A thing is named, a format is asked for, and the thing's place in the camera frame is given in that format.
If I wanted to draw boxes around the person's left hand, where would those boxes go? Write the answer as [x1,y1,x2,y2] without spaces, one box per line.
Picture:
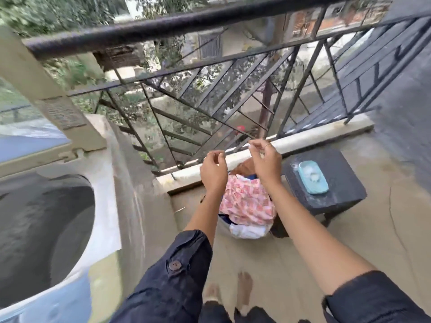
[199,150,229,196]

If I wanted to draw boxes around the person's right hand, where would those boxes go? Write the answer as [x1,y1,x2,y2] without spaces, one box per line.
[248,138,283,189]

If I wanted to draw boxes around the rust brown garment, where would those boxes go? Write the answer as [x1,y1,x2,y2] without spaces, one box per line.
[230,157,256,177]

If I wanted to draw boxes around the pink patterned clothes garment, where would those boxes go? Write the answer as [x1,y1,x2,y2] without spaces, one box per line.
[219,175,277,227]

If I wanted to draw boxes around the light blue detergent tray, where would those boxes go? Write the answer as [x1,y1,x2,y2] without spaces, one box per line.
[298,160,329,195]

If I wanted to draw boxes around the white clothes garment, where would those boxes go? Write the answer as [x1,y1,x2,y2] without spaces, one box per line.
[230,222,272,240]

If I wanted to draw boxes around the beige blue washing machine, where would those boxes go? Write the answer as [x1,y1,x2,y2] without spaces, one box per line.
[0,25,179,323]

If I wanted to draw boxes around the person's right forearm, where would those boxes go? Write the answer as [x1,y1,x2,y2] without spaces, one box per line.
[269,183,376,297]

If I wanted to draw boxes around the person's left forearm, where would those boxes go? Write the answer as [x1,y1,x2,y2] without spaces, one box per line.
[183,190,223,248]

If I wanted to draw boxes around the person's left foot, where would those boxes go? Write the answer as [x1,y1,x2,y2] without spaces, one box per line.
[205,283,221,303]

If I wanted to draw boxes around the person's foot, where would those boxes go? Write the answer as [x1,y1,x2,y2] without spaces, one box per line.
[237,271,253,308]
[205,283,221,303]

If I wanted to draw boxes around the person's right foot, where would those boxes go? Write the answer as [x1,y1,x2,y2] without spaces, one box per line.
[237,271,253,308]

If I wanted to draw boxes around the person's dark left sleeve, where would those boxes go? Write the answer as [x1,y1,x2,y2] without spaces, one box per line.
[109,229,213,323]

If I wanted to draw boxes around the person's dark sleeve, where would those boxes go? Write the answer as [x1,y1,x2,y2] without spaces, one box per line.
[321,271,431,323]
[109,229,213,323]

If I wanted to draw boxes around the person's dark trousers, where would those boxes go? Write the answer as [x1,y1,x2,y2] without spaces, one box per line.
[198,299,310,323]

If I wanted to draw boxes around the person's dark right sleeve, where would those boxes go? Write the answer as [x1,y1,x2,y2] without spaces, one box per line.
[321,271,431,323]

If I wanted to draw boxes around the white concrete balcony ledge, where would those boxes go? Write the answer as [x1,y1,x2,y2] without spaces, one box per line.
[156,112,375,196]

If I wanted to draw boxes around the dark woven plastic stool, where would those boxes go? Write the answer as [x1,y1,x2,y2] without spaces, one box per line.
[271,147,368,238]

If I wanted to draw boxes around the black metal balcony railing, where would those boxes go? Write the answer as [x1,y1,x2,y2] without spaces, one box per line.
[22,0,431,177]

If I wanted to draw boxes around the green trees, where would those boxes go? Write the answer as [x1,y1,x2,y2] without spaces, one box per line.
[0,0,303,165]

